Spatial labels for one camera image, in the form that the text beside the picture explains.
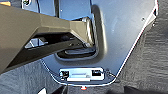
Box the small red button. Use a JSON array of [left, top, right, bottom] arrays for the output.
[[80, 86, 88, 91]]

